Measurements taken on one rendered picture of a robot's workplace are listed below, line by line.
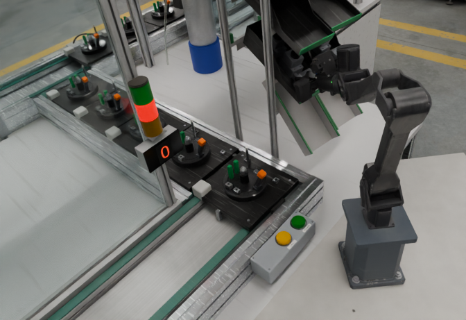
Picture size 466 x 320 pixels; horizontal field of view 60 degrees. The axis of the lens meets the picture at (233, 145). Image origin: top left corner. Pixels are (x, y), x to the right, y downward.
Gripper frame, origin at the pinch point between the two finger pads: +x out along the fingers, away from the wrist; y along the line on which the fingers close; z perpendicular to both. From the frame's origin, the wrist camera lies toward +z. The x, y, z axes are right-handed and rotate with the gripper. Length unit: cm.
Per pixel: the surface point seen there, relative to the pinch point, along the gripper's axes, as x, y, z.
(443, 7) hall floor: 162, -336, -92
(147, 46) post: 120, 1, 0
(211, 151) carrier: 29.1, 24.4, -22.0
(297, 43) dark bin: -0.6, 2.2, 11.2
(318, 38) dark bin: -1.8, -4.5, 10.2
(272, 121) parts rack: 12.5, 7.9, -14.2
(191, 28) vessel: 91, -13, 6
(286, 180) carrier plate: 1.4, 15.4, -28.9
